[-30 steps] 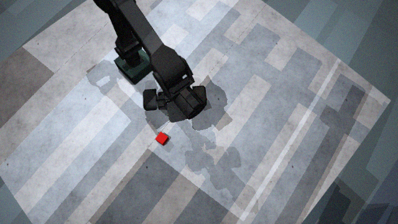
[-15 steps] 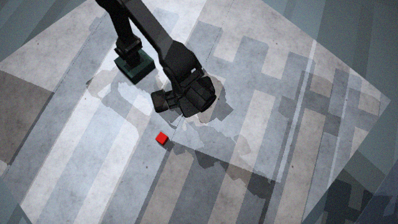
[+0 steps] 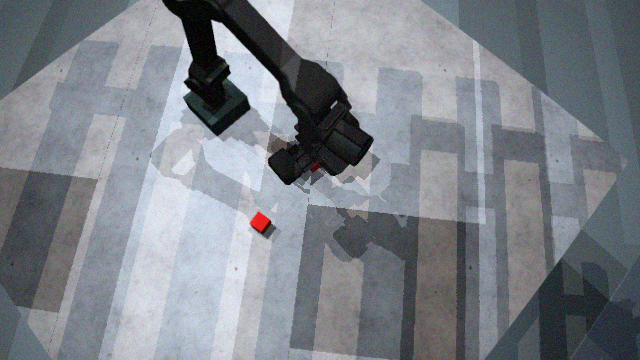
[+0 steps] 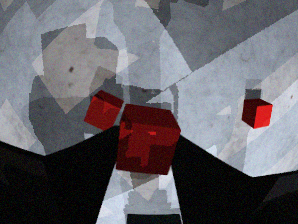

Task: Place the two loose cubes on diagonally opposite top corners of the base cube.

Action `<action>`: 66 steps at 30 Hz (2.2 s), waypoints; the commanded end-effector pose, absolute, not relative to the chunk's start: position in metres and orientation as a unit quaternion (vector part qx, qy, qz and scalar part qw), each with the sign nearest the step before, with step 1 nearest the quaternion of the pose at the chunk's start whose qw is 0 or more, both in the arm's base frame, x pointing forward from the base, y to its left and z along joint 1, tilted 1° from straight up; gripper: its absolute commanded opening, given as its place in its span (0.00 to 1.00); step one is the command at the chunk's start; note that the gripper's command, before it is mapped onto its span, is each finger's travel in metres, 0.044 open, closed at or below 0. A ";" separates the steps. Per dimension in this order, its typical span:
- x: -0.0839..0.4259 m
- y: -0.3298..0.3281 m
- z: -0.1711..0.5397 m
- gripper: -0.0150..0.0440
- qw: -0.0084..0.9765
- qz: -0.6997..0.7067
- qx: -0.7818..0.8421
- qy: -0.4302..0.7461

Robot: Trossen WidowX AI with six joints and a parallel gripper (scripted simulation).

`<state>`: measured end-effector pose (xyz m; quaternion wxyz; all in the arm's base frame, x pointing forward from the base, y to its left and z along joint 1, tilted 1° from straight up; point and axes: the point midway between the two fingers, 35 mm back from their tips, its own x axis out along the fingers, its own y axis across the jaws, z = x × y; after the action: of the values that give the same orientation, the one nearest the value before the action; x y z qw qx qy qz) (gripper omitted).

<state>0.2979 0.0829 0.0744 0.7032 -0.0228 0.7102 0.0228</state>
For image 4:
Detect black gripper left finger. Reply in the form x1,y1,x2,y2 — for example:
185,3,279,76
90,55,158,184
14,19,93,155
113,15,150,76
0,125,120,224

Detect red cube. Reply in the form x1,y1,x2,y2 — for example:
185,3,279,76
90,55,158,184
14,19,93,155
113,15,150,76
116,104,182,176
84,89,124,131
242,99,273,128

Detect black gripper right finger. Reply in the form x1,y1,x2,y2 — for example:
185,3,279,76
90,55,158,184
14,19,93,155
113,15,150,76
170,135,298,224

